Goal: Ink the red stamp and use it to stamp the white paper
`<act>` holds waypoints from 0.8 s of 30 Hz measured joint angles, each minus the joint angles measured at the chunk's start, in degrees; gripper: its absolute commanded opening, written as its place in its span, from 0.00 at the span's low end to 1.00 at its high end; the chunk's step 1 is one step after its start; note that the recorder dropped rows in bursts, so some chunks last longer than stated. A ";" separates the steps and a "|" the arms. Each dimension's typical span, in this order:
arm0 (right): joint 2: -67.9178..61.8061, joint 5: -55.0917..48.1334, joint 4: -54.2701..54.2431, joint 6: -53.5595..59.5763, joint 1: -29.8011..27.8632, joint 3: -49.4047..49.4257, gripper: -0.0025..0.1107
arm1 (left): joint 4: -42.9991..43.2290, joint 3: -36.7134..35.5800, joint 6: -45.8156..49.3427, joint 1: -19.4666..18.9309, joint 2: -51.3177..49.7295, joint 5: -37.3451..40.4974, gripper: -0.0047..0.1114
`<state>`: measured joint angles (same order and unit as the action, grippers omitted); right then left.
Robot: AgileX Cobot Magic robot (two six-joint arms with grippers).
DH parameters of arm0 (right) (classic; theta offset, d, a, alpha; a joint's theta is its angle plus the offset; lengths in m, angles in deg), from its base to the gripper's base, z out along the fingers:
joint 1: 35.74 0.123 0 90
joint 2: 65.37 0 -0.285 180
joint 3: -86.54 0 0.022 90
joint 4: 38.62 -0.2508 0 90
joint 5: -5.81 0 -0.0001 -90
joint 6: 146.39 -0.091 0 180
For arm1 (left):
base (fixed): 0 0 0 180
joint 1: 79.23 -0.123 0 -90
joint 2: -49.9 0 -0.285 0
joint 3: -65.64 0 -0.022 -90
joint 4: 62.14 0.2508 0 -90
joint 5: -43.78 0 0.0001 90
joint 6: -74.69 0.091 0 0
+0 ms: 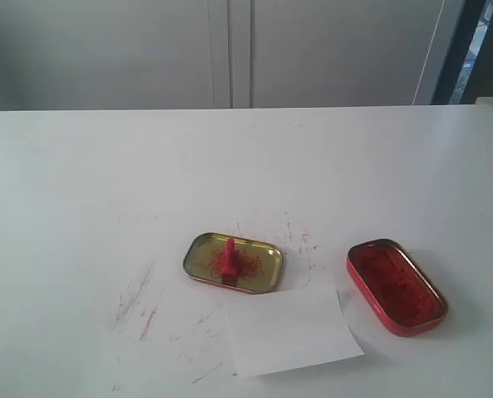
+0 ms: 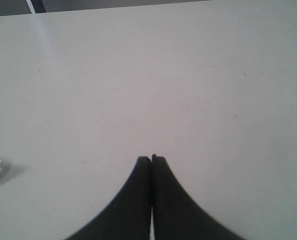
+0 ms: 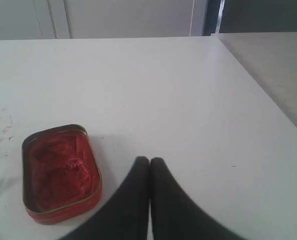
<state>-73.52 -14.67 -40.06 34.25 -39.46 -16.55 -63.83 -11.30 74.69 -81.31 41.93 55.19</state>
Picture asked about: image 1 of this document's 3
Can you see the red stamp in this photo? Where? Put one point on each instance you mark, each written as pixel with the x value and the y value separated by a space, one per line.
pixel 230 267

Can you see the red ink pad tin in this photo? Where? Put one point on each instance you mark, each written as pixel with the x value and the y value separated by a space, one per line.
pixel 402 297

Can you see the gold tin lid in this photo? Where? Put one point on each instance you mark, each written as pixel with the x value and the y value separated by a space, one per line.
pixel 260 263

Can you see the white paper sheet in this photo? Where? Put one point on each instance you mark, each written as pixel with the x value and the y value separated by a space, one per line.
pixel 288 330

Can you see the white cabinet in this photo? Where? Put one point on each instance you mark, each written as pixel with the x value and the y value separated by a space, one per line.
pixel 221 54

